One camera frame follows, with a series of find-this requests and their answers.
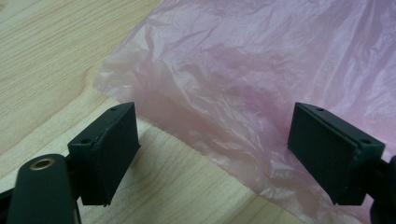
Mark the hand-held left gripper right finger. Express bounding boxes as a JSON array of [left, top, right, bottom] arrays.
[[286, 101, 387, 206]]

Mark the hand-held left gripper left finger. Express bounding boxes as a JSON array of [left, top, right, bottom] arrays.
[[66, 101, 141, 207]]

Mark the pink plastic bag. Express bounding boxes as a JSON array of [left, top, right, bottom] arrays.
[[92, 0, 396, 224]]

